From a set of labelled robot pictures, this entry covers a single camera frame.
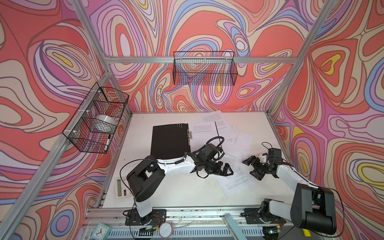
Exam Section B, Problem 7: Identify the black wire basket left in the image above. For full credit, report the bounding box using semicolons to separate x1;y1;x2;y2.
63;83;130;154

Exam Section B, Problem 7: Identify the pink white calculator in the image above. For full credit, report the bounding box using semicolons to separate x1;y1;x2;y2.
115;177;133;199

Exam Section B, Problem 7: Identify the orange black file folder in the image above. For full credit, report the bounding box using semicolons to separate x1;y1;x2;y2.
149;121;220;161

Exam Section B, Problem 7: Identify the white tape roll in basket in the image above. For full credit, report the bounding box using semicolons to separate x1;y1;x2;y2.
94;115;118;134

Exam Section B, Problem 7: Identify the grey metal bar front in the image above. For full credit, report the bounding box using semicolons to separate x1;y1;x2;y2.
222;213;247;240

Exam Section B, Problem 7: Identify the black wire basket back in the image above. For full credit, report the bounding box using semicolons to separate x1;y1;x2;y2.
173;50;238;86

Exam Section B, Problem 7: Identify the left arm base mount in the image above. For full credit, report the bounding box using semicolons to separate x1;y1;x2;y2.
123;208;167;227

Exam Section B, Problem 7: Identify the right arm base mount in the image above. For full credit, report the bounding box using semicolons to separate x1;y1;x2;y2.
241;207;287;225

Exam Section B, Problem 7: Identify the printed paper sheet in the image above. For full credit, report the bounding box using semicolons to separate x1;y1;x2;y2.
216;163;256;196
188;122;218;152
200;110;233;133
221;133;254;169

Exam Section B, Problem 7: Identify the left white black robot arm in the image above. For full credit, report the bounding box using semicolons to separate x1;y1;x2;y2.
126;150;234;218

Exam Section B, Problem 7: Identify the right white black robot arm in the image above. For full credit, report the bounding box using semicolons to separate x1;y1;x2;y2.
242;156;337;235

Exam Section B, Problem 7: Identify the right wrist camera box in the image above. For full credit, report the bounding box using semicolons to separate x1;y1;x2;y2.
260;148;282;163

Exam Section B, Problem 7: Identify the black wire basket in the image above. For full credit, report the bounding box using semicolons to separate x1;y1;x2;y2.
63;83;130;154
173;50;238;86

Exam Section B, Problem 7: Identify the pink tape roll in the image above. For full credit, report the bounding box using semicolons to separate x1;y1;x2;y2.
159;222;174;239

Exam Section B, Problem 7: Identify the yellow marker pen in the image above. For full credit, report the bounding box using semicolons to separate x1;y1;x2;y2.
303;229;312;238

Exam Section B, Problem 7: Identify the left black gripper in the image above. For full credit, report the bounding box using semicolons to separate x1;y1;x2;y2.
203;161;235;178

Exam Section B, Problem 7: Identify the green alarm clock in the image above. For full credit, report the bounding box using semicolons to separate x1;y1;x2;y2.
91;223;112;240

